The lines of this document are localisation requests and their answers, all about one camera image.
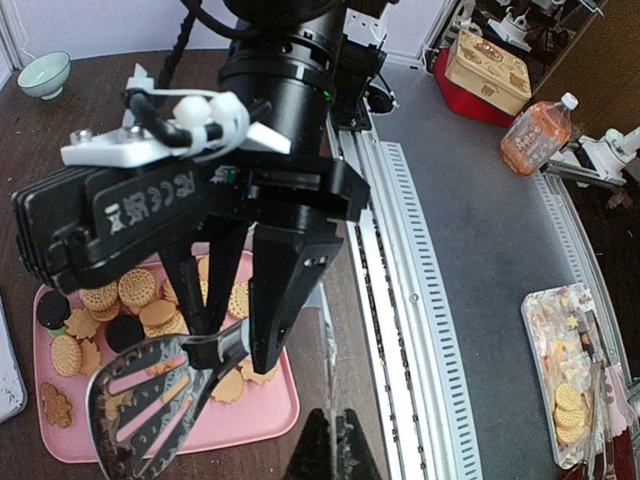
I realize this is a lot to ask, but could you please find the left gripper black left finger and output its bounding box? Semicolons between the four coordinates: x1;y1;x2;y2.
284;408;332;480

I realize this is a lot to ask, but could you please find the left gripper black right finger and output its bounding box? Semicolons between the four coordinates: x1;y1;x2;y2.
335;409;382;480

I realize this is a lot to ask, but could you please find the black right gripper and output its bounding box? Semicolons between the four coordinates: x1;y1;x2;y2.
158;149;372;375

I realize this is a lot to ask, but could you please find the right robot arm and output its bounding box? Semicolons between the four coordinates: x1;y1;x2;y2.
158;1;385;373

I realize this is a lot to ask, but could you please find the tray of spare cookies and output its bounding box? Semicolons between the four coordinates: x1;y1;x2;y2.
521;282;637;475

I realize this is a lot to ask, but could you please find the pink plastic tray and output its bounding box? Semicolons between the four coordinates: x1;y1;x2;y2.
32;249;301;464

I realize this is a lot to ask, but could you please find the black sandwich cookie centre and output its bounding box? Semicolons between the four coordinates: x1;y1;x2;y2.
105;315;145;353

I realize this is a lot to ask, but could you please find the black sandwich cookie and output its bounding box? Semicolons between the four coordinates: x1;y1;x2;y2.
36;290;71;330
105;315;145;353

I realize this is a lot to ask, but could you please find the black sandwich cookie right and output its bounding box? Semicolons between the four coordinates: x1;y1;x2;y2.
36;290;71;330

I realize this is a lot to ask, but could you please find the round dotted biscuit top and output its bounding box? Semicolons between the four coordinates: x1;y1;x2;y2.
51;335;82;378

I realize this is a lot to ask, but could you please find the brown leaf cookie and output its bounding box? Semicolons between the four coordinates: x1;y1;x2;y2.
40;382;73;429

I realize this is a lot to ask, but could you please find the celadon ceramic bowl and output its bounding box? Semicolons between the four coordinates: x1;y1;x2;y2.
17;52;71;101

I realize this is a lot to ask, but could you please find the cream cookie tin box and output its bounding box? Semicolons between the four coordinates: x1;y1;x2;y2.
434;30;531;128

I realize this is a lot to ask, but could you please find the orange drink bottle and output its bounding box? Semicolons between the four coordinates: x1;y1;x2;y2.
500;92;579;177

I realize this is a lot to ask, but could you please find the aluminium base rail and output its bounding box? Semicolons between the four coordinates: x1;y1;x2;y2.
319;49;486;480

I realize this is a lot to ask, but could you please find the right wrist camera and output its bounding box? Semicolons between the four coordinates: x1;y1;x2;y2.
11;161;208;294

